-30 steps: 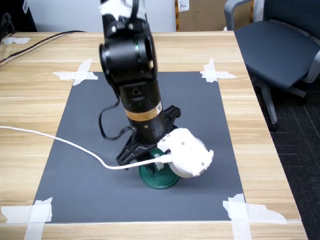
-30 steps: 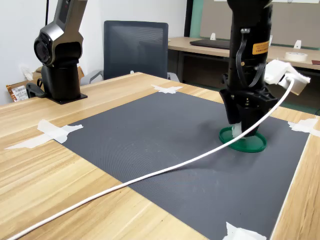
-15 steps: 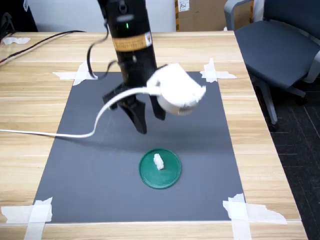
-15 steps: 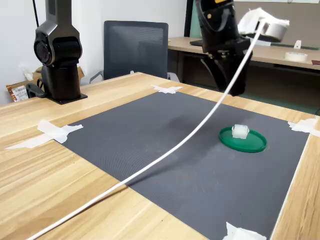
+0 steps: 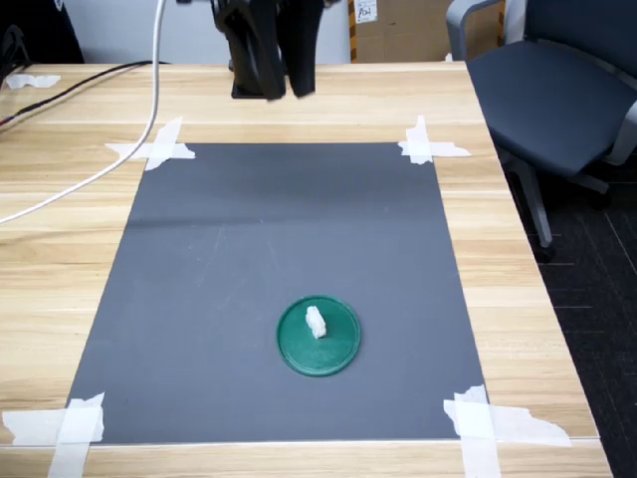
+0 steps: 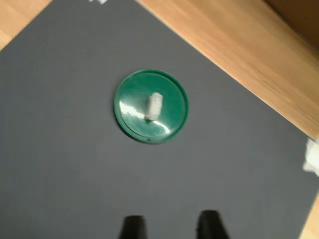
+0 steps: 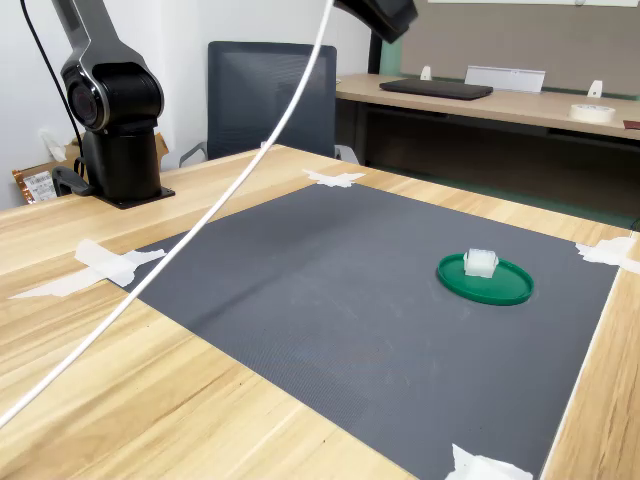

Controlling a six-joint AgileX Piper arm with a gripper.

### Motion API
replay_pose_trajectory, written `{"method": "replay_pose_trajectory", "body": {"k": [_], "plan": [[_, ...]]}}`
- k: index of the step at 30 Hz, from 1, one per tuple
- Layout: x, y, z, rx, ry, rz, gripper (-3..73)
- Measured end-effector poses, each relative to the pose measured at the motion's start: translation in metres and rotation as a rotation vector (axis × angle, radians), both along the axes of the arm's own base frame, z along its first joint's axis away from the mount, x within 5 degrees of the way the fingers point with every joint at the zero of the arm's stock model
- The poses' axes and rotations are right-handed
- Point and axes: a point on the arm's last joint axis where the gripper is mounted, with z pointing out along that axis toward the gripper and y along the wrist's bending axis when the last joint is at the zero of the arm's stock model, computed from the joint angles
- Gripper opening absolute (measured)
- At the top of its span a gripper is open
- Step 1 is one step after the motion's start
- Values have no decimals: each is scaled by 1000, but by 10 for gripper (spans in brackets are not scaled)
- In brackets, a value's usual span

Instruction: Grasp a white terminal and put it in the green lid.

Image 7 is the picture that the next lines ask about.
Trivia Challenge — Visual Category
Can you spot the black table clamp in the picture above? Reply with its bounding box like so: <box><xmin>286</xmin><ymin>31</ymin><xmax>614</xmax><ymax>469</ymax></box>
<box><xmin>51</xmin><ymin>157</ymin><xmax>96</xmax><ymax>198</ymax></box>

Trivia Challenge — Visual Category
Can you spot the dark grey office chair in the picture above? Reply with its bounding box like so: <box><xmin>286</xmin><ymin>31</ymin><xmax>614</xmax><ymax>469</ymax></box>
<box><xmin>178</xmin><ymin>40</ymin><xmax>361</xmax><ymax>169</ymax></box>

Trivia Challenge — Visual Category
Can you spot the grey-brown desk partition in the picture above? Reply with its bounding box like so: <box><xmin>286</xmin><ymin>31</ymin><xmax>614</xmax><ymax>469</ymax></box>
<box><xmin>399</xmin><ymin>0</ymin><xmax>640</xmax><ymax>96</ymax></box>

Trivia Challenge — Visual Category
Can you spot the black flat laptop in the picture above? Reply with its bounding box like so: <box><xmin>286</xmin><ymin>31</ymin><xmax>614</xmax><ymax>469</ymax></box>
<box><xmin>378</xmin><ymin>78</ymin><xmax>495</xmax><ymax>101</ymax></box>

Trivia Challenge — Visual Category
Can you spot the white masking tape strip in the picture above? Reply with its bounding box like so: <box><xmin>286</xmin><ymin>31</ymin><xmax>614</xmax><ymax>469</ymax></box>
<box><xmin>444</xmin><ymin>443</ymin><xmax>535</xmax><ymax>480</ymax></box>
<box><xmin>8</xmin><ymin>238</ymin><xmax>168</xmax><ymax>301</ymax></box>
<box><xmin>302</xmin><ymin>168</ymin><xmax>367</xmax><ymax>190</ymax></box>
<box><xmin>574</xmin><ymin>236</ymin><xmax>640</xmax><ymax>275</ymax></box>

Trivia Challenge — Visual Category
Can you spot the pale wooden office desk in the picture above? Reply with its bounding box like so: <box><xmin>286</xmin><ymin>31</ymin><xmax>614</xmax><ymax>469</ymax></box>
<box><xmin>335</xmin><ymin>73</ymin><xmax>640</xmax><ymax>221</ymax></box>

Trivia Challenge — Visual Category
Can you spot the white crumpled plastic bag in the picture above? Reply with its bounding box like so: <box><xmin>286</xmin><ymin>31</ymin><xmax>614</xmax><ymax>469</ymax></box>
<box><xmin>38</xmin><ymin>128</ymin><xmax>69</xmax><ymax>163</ymax></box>

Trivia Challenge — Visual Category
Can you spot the small white plastic terminal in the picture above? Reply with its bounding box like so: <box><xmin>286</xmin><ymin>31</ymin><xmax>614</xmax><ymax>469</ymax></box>
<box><xmin>462</xmin><ymin>247</ymin><xmax>500</xmax><ymax>278</ymax></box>

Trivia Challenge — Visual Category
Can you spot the beige masking tape roll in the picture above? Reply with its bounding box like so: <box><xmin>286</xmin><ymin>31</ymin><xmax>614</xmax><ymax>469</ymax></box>
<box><xmin>568</xmin><ymin>103</ymin><xmax>616</xmax><ymax>124</ymax></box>

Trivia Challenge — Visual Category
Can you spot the orange labelled packet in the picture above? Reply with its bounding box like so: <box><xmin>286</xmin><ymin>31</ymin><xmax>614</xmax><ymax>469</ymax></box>
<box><xmin>11</xmin><ymin>167</ymin><xmax>57</xmax><ymax>205</ymax></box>

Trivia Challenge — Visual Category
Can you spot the green wall panel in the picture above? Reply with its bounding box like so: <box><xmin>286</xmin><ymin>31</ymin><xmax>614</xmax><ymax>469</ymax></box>
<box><xmin>379</xmin><ymin>29</ymin><xmax>409</xmax><ymax>76</ymax></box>

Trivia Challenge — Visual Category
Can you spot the brown cardboard box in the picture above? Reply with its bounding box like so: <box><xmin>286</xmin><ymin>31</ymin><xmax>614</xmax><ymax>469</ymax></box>
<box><xmin>63</xmin><ymin>130</ymin><xmax>172</xmax><ymax>175</ymax></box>

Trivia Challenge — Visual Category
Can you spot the dark grey mat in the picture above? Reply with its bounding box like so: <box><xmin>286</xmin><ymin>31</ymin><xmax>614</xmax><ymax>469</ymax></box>
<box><xmin>107</xmin><ymin>183</ymin><xmax>621</xmax><ymax>480</ymax></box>

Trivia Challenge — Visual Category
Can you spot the round green lid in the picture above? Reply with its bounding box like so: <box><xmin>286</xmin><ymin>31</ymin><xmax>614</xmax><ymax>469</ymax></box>
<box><xmin>436</xmin><ymin>252</ymin><xmax>535</xmax><ymax>307</ymax></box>

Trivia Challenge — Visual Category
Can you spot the black arm base cable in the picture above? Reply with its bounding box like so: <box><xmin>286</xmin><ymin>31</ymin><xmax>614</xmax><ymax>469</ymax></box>
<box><xmin>19</xmin><ymin>0</ymin><xmax>86</xmax><ymax>176</ymax></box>

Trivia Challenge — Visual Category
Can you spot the silver metal stand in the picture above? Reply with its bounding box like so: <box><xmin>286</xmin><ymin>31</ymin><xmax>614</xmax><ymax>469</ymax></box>
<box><xmin>463</xmin><ymin>64</ymin><xmax>547</xmax><ymax>95</ymax></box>

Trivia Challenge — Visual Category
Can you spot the white camera cable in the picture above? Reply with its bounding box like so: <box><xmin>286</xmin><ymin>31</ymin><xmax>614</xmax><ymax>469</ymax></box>
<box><xmin>0</xmin><ymin>0</ymin><xmax>335</xmax><ymax>431</ymax></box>

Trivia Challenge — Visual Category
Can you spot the black vertical post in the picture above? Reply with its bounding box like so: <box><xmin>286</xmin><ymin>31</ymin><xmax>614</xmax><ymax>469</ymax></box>
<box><xmin>368</xmin><ymin>24</ymin><xmax>389</xmax><ymax>76</ymax></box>

